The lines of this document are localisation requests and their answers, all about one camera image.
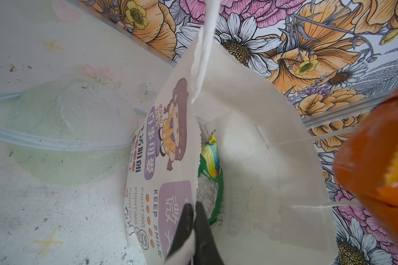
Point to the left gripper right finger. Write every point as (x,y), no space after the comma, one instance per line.
(206,252)

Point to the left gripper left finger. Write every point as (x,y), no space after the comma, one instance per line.
(183,230)

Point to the white paper bag with cartoon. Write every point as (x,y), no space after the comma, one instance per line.
(276,209)

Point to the orange snack packet back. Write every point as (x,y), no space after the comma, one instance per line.
(367,164)

